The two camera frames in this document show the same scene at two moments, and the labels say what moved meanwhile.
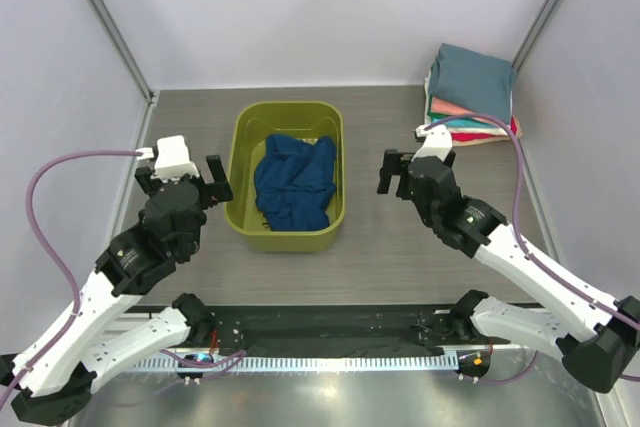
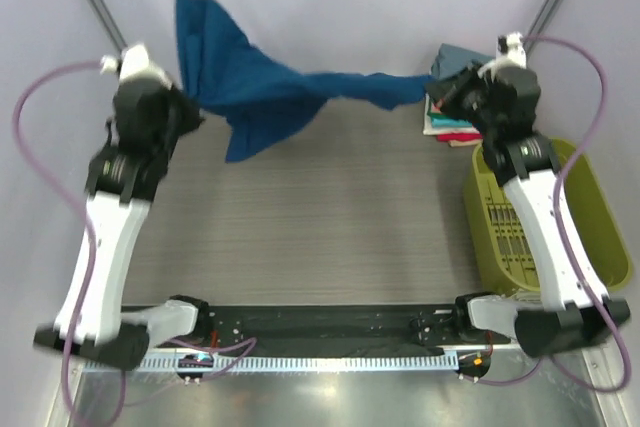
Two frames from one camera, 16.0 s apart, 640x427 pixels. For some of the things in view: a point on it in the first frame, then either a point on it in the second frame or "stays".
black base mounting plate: (335, 331) stays
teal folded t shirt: (466, 123) stays
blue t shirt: (295, 182) to (270, 103)
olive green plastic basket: (251, 124) to (503, 245)
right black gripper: (395, 163) to (447, 93)
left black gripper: (220, 190) to (194, 116)
